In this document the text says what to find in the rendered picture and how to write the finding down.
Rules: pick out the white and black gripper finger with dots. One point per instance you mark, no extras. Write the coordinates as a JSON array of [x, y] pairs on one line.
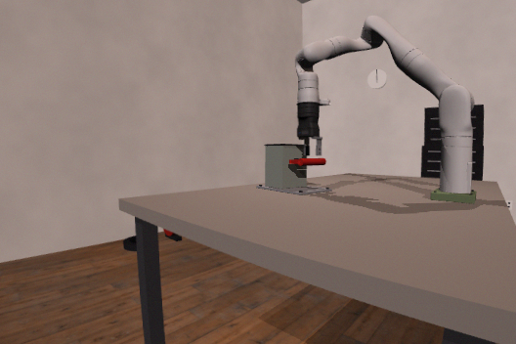
[[319, 145], [306, 145]]

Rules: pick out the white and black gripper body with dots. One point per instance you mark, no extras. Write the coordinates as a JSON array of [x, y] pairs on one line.
[[308, 112]]

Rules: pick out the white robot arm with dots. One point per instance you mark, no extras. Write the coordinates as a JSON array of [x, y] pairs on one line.
[[455, 102]]

